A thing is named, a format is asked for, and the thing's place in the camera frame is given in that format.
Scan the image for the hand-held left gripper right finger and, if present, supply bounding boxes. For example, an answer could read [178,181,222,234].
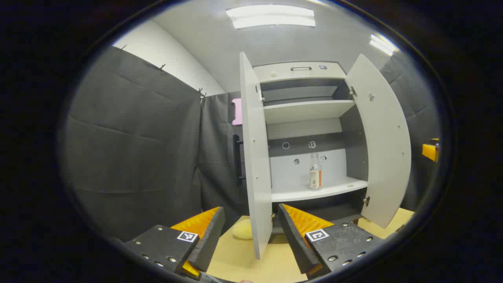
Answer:
[277,204,384,280]

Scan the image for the small ceiling light panel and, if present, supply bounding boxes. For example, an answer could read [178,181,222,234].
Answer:
[369,34,399,56]

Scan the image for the clear plastic bottle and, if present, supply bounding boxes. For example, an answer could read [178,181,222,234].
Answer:
[309,153,323,191]

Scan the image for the grey cabinet door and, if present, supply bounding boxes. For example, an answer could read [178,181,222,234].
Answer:
[345,53,412,229]
[239,51,273,260]

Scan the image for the pale yellow round coaster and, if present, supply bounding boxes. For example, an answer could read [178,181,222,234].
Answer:
[232,219,253,240]

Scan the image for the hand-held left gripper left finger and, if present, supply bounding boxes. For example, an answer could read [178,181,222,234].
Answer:
[125,207,226,280]

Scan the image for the grey cabinet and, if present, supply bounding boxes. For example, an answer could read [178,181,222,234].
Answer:
[253,61,370,235]

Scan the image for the black backdrop cloth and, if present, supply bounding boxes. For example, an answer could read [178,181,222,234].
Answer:
[65,45,441,242]

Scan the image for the grey cabinet drawer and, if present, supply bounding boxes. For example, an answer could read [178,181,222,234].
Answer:
[253,61,346,84]

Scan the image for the grey cabinet shelf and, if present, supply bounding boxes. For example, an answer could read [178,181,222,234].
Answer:
[263,100,356,125]

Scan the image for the large ceiling light panel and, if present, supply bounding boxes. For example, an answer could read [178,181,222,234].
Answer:
[226,5,316,30]

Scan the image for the black door handle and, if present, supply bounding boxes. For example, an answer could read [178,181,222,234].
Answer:
[233,134,246,181]

